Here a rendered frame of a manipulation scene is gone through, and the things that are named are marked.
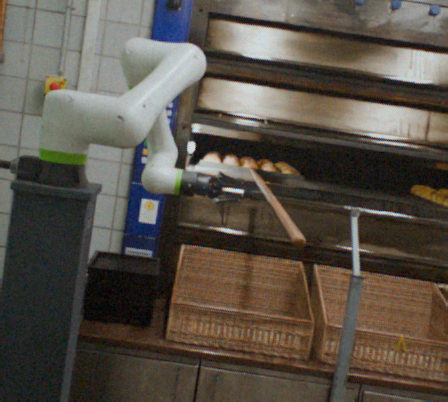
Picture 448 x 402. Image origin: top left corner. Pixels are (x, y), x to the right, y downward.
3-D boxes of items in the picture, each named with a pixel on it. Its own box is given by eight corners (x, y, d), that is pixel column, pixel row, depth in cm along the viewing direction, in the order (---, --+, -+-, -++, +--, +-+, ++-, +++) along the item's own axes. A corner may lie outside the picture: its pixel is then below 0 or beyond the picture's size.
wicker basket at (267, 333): (171, 302, 280) (180, 242, 278) (293, 320, 282) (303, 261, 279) (162, 341, 232) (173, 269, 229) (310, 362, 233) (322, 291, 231)
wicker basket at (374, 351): (302, 321, 282) (312, 262, 279) (425, 341, 282) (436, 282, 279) (317, 364, 233) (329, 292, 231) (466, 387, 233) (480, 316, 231)
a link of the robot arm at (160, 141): (126, 99, 202) (159, 98, 201) (133, 77, 210) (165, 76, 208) (148, 175, 228) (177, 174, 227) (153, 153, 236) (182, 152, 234)
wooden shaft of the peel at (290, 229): (305, 250, 140) (307, 237, 140) (292, 248, 140) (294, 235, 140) (255, 174, 311) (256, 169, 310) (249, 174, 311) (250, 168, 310)
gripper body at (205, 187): (198, 172, 222) (224, 175, 223) (195, 195, 223) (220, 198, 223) (198, 174, 215) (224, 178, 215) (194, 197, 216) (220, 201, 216)
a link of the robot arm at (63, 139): (78, 167, 157) (88, 92, 155) (26, 157, 162) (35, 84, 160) (104, 166, 169) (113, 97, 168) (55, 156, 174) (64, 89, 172)
